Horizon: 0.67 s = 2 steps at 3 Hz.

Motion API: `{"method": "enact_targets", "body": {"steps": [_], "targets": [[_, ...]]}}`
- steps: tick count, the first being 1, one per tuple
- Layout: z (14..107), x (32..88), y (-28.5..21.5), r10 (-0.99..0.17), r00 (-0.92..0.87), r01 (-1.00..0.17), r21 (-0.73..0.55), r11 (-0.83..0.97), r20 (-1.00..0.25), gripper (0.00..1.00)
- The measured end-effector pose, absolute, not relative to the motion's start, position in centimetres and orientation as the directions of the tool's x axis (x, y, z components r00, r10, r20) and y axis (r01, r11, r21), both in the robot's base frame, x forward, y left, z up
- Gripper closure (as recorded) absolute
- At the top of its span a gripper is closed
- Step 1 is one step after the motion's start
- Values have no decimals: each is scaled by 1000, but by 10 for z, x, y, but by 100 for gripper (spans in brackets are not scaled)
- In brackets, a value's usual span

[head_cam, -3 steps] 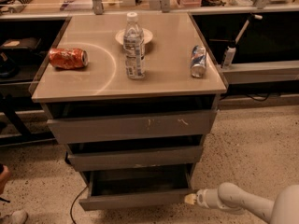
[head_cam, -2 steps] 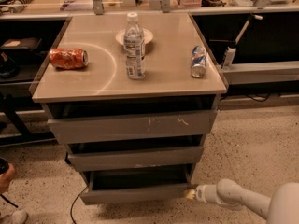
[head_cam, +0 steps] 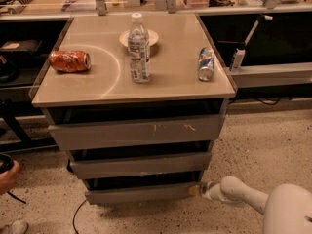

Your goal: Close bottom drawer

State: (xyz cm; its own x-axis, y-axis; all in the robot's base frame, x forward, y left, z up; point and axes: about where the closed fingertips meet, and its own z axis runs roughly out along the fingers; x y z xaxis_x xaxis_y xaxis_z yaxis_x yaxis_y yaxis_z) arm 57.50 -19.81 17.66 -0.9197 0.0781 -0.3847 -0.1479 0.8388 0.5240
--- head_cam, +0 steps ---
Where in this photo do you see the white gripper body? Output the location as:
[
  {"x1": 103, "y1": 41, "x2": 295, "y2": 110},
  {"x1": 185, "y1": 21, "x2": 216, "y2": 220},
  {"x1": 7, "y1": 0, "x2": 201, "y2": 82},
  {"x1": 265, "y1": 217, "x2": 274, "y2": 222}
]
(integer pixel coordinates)
[{"x1": 199, "y1": 181, "x2": 215, "y2": 200}]

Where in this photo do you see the grey bottom drawer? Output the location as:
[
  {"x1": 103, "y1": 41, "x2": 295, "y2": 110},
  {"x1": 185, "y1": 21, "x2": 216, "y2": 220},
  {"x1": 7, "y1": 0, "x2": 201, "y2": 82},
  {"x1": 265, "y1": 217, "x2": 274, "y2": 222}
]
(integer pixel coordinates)
[{"x1": 85, "y1": 171, "x2": 203, "y2": 205}]

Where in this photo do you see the grey drawer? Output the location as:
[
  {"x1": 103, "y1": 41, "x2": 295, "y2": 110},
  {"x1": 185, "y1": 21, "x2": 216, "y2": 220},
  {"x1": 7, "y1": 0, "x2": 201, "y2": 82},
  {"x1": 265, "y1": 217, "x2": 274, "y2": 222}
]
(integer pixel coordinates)
[
  {"x1": 44, "y1": 98, "x2": 227, "y2": 152},
  {"x1": 70, "y1": 141, "x2": 211, "y2": 179},
  {"x1": 85, "y1": 171, "x2": 203, "y2": 205}
]

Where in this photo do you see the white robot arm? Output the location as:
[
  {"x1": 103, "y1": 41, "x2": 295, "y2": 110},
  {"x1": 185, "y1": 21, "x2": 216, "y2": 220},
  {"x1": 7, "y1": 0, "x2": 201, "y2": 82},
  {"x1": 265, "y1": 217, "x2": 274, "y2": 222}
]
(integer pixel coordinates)
[{"x1": 188, "y1": 176, "x2": 312, "y2": 234}]

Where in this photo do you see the grey top drawer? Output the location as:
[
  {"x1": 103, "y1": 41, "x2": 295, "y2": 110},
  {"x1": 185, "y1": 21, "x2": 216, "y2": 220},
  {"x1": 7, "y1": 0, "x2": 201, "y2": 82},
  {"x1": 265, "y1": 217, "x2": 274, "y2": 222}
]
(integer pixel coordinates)
[{"x1": 44, "y1": 98, "x2": 227, "y2": 152}]

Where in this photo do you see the grey middle drawer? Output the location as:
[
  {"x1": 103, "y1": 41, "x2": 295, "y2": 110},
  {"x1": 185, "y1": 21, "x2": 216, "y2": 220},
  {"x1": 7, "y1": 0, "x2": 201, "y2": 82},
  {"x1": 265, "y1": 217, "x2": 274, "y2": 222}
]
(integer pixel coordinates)
[{"x1": 70, "y1": 141, "x2": 211, "y2": 179}]

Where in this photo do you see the grey drawer cabinet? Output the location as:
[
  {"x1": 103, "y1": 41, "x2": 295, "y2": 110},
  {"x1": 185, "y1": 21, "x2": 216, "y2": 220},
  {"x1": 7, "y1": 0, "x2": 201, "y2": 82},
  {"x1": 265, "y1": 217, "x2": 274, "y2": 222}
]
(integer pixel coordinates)
[{"x1": 32, "y1": 14, "x2": 235, "y2": 191}]

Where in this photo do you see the person's hand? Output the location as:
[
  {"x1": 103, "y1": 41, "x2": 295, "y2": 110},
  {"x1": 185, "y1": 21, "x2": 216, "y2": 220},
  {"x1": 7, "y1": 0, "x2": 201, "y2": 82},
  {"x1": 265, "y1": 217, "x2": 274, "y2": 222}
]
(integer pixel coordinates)
[{"x1": 0, "y1": 160, "x2": 21, "y2": 195}]

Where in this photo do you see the blue silver soda can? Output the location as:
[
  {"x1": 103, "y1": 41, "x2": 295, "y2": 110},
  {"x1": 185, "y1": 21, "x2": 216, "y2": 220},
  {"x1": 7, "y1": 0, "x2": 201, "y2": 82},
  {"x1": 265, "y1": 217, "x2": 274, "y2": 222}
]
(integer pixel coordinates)
[{"x1": 198, "y1": 47, "x2": 215, "y2": 81}]

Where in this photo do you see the clear plastic water bottle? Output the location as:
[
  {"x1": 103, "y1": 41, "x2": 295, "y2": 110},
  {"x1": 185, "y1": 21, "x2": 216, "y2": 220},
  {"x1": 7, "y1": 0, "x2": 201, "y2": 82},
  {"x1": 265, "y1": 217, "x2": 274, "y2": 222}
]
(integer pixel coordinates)
[{"x1": 128, "y1": 13, "x2": 150, "y2": 83}]

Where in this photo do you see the small white plate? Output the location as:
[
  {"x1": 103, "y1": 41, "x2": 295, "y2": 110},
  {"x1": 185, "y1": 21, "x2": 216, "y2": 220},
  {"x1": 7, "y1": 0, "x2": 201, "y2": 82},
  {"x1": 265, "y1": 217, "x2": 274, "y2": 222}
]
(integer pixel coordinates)
[{"x1": 119, "y1": 30, "x2": 159, "y2": 47}]

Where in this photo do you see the white shoe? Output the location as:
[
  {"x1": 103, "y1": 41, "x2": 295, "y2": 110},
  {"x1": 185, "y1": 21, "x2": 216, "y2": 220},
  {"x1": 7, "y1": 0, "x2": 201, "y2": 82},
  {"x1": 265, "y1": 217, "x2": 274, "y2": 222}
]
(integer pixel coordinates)
[{"x1": 0, "y1": 220, "x2": 28, "y2": 234}]

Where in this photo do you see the crushed orange soda can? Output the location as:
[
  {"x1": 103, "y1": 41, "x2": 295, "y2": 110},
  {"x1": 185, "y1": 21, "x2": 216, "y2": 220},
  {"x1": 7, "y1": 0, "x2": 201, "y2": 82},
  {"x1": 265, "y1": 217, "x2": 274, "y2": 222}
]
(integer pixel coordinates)
[{"x1": 50, "y1": 51, "x2": 92, "y2": 73}]

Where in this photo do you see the dark flat case on shelf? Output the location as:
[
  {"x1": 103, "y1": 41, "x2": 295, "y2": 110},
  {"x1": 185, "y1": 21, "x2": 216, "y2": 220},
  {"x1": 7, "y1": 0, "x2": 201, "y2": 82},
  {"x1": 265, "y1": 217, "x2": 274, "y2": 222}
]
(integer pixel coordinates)
[{"x1": 0, "y1": 40, "x2": 41, "y2": 53}]

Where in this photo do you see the black floor cable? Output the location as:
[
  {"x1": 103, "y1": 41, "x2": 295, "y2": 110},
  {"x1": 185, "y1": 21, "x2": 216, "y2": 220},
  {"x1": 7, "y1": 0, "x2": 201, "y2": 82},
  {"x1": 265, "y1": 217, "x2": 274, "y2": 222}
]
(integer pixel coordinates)
[{"x1": 71, "y1": 198, "x2": 88, "y2": 234}]

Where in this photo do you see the white tube with black handle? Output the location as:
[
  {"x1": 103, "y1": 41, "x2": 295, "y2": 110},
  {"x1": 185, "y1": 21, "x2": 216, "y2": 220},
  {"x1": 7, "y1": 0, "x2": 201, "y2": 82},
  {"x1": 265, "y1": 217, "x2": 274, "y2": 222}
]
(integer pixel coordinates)
[{"x1": 229, "y1": 14, "x2": 273, "y2": 72}]

